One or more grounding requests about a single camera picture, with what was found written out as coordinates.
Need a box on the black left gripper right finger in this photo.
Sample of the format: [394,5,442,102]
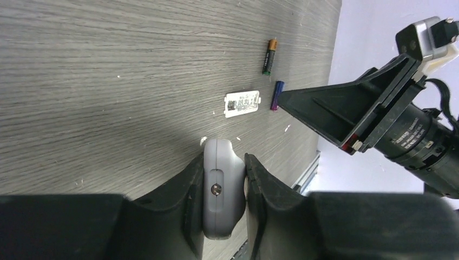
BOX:
[245,154,458,259]

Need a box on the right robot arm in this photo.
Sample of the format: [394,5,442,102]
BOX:
[278,54,458,199]

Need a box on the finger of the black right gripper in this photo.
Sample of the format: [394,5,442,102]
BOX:
[278,54,415,147]

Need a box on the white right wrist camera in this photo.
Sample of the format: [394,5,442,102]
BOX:
[395,16,458,81]

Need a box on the white battery cover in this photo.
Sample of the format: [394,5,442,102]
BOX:
[224,90,261,118]

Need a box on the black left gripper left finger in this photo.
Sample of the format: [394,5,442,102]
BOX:
[1,155,204,259]

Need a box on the purple blue AAA battery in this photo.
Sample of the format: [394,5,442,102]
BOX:
[270,81,285,112]

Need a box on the white remote control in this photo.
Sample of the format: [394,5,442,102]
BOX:
[202,139,246,240]

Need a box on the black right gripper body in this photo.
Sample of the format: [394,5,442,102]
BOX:
[340,59,427,155]

